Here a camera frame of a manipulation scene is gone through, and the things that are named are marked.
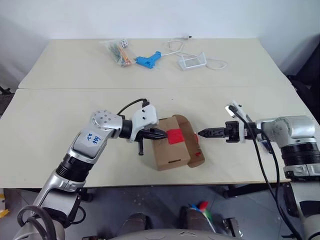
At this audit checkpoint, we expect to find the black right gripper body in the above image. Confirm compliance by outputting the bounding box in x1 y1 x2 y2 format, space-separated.
224 120 241 144

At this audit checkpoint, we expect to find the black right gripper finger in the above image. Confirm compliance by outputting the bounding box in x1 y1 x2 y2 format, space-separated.
198 132 227 139
197 127 227 136

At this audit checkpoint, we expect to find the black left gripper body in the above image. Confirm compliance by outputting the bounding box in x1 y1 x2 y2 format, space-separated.
136 127 155 156

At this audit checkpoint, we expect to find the red tape patch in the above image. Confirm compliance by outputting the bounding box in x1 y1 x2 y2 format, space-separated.
166 128 185 145

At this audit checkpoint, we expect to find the brown cardboard box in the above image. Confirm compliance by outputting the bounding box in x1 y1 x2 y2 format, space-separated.
151 114 206 172

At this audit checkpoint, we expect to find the colourful feather toy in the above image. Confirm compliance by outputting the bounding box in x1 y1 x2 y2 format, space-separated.
188 199 217 233

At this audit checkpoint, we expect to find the blue glue gun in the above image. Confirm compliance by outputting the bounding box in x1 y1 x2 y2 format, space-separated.
134 50 163 70

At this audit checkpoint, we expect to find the clear plastic stand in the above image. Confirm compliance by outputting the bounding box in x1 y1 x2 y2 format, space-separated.
176 51 208 72

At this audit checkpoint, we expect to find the black chair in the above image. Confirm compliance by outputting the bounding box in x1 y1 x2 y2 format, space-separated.
286 73 320 107

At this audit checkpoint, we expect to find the dark brown rounded shape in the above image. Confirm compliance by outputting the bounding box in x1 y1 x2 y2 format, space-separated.
119 212 153 235
180 206 213 233

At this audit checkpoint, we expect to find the clear bag of colourful sticks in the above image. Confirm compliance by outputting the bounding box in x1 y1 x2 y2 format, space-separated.
98 38 137 68

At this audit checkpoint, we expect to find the black tripod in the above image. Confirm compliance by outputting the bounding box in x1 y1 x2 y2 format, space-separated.
0 84 15 96

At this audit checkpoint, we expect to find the yellow object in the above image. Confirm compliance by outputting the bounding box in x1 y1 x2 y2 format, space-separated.
0 193 11 218

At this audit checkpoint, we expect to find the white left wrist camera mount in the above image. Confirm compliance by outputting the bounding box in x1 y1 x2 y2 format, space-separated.
129 104 159 143

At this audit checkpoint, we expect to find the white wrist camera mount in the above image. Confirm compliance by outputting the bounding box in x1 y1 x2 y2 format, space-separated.
224 100 253 145
129 104 159 143

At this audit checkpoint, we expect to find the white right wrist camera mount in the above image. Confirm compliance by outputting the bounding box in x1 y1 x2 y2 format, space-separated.
224 100 253 145

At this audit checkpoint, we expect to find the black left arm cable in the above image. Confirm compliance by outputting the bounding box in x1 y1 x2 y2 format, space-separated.
116 98 151 116

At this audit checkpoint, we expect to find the black table frame leg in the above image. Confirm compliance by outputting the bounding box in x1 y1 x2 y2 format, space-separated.
79 187 95 203
223 179 292 200

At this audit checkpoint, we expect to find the white power cable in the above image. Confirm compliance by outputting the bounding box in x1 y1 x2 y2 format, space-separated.
161 34 229 71

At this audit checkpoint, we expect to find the dark metal bracket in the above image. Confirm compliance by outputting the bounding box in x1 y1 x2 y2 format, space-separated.
222 217 242 238

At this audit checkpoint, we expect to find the thick black cable loop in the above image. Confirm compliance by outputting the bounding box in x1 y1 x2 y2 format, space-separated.
16 204 87 240

